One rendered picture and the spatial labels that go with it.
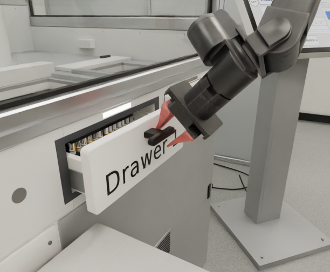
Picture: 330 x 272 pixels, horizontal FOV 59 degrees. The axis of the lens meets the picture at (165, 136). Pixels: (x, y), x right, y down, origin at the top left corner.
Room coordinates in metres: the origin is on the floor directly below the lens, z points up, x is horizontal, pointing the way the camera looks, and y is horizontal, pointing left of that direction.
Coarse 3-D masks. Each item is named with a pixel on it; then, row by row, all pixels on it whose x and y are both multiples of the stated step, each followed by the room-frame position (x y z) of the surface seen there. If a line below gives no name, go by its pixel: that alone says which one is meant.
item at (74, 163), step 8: (136, 112) 0.63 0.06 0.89; (144, 112) 0.63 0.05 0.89; (72, 160) 0.40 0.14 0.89; (80, 160) 0.40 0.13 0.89; (72, 168) 0.40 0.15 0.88; (80, 168) 0.39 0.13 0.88; (72, 176) 0.40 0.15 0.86; (80, 176) 0.39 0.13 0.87; (72, 184) 0.40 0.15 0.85; (80, 184) 0.39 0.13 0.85; (80, 192) 0.40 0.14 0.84
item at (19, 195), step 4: (20, 188) 0.33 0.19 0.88; (24, 188) 0.34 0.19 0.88; (16, 192) 0.33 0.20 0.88; (20, 192) 0.33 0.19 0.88; (24, 192) 0.34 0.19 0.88; (12, 196) 0.32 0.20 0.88; (16, 196) 0.33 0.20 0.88; (20, 196) 0.33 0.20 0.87; (24, 196) 0.34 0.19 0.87; (12, 200) 0.32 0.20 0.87; (16, 200) 0.33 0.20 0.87; (20, 200) 0.33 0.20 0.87
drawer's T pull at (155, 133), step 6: (168, 126) 0.49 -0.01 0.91; (144, 132) 0.47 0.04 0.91; (150, 132) 0.47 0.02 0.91; (156, 132) 0.47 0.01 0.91; (162, 132) 0.47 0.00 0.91; (168, 132) 0.48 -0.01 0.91; (150, 138) 0.44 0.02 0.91; (156, 138) 0.44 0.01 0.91; (162, 138) 0.46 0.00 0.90; (150, 144) 0.44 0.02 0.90; (156, 144) 0.44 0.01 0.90
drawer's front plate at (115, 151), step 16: (128, 128) 0.44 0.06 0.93; (144, 128) 0.47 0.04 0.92; (176, 128) 0.58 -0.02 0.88; (96, 144) 0.38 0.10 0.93; (112, 144) 0.40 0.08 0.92; (128, 144) 0.43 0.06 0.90; (144, 144) 0.47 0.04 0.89; (160, 144) 0.52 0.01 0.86; (96, 160) 0.37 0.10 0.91; (112, 160) 0.40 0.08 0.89; (128, 160) 0.43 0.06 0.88; (144, 160) 0.47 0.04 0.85; (160, 160) 0.52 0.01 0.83; (96, 176) 0.37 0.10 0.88; (112, 176) 0.40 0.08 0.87; (128, 176) 0.43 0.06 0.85; (144, 176) 0.47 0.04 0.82; (96, 192) 0.36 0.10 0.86; (96, 208) 0.36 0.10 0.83
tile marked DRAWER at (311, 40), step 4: (308, 36) 1.24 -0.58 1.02; (312, 36) 1.25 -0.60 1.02; (316, 36) 1.25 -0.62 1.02; (308, 40) 1.23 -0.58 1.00; (312, 40) 1.23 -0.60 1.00; (316, 40) 1.24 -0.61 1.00; (304, 44) 1.21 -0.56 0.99; (308, 44) 1.21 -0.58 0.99; (312, 44) 1.22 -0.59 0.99; (316, 44) 1.23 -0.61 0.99
